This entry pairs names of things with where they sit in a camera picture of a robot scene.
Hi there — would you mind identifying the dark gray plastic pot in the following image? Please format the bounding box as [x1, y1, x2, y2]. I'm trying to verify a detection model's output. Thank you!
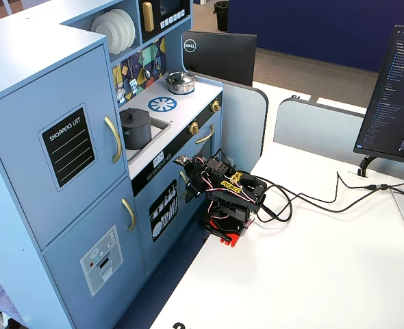
[120, 118, 153, 151]

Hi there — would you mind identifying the rounded gray desk partition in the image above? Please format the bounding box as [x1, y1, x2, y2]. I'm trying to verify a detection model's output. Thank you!
[192, 71, 269, 172]
[273, 97, 404, 183]

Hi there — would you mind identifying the toy sink basin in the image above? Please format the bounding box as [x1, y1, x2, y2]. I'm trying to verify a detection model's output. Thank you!
[123, 117, 173, 162]

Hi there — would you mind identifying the gold microwave handle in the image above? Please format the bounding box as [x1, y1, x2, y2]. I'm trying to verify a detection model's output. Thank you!
[141, 1, 155, 33]

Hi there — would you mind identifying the black monitor stand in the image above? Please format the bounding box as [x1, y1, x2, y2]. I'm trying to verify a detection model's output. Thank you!
[357, 155, 378, 178]

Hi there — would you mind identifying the black cable with connector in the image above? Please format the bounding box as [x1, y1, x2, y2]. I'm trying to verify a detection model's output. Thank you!
[256, 171, 404, 205]

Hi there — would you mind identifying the steel ladle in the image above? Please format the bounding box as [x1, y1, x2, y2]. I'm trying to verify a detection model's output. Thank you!
[140, 51, 152, 81]

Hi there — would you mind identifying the gold dishwasher handle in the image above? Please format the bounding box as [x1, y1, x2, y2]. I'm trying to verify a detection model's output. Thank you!
[179, 170, 190, 201]

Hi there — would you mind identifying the black shopping list board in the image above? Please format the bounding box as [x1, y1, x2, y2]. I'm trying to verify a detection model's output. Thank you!
[37, 102, 98, 193]

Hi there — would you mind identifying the white toy plate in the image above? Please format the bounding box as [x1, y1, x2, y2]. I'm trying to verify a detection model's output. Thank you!
[110, 8, 137, 49]
[102, 11, 131, 52]
[90, 14, 121, 56]

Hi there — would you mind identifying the steel skimmer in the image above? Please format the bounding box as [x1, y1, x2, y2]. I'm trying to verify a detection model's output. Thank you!
[114, 66, 127, 104]

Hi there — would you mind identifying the black Dell monitor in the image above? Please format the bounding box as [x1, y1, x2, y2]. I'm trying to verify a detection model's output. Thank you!
[181, 30, 257, 88]

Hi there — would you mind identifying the blue wooden toy kitchen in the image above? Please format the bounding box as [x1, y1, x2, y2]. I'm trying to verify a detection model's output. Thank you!
[0, 0, 224, 329]

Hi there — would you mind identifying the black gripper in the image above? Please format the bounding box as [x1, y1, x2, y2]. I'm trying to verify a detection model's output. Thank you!
[184, 156, 212, 204]

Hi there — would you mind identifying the steel slotted spatula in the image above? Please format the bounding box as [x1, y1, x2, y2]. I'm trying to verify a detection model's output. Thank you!
[128, 56, 139, 95]

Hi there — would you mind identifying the red arm base clamp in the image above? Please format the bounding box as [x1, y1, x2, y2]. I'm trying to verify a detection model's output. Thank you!
[201, 212, 244, 248]

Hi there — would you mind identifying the gold oven handle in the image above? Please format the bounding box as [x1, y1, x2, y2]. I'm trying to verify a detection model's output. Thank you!
[194, 123, 216, 145]

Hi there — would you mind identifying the monitor showing code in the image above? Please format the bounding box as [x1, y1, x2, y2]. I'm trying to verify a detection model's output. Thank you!
[353, 24, 404, 167]

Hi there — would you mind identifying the glass and steel pot lid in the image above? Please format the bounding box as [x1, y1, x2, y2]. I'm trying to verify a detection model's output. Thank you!
[164, 71, 194, 86]

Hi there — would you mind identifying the short gold freezer handle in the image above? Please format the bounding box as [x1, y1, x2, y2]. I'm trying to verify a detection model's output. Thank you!
[121, 197, 137, 232]

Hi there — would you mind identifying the gray pot lid with knob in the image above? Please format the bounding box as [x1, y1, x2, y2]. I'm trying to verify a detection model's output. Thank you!
[119, 107, 152, 130]

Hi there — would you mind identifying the black looping cable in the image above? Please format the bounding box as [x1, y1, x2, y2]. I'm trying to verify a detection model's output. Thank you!
[255, 176, 404, 224]

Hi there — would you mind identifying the black trash bin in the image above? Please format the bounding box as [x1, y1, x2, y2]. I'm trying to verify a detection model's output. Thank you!
[212, 0, 230, 32]

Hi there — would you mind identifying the shiny steel pot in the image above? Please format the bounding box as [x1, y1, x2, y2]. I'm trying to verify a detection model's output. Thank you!
[163, 75, 198, 95]

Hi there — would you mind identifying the long gold fridge handle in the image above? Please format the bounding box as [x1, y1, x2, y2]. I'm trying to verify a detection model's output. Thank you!
[103, 115, 123, 165]

